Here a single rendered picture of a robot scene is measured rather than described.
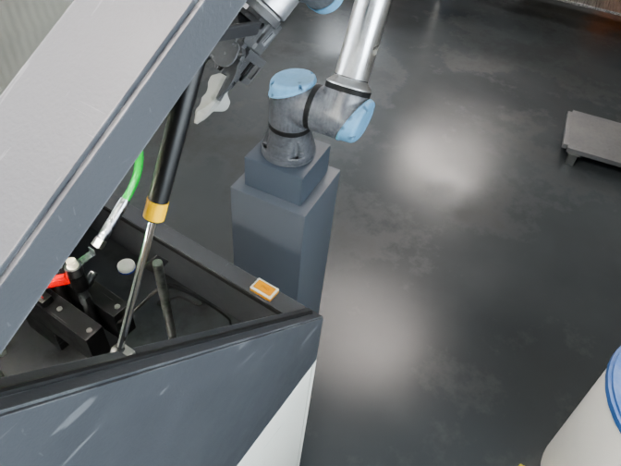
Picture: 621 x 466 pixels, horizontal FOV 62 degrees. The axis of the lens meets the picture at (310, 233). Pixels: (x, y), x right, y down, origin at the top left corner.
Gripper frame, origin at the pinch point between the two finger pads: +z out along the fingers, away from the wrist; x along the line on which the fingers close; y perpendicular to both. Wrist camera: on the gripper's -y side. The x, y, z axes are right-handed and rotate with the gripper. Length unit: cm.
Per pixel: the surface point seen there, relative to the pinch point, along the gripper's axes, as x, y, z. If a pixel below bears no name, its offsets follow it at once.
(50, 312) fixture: -5.1, -0.4, 44.6
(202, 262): -12.2, 21.7, 26.0
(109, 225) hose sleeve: -4.2, -1.1, 24.0
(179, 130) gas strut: -27.8, -36.9, -6.9
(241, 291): -22.9, 21.2, 23.7
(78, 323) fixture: -10.4, 0.4, 42.1
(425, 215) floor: -16, 195, -3
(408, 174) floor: 9, 214, -12
